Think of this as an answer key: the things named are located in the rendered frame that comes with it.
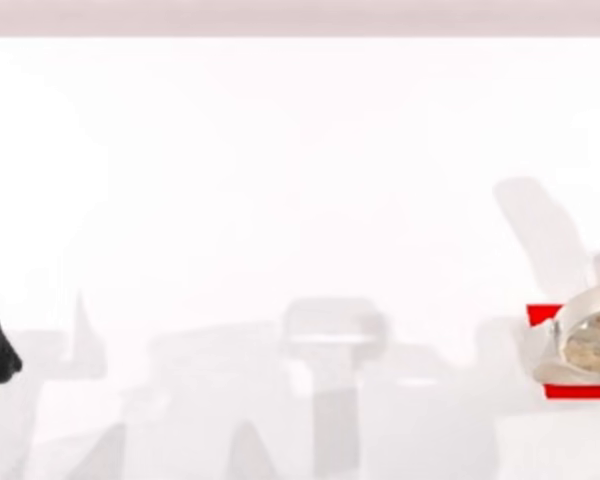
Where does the red tray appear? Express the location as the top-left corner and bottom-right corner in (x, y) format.
(525, 302), (600, 401)

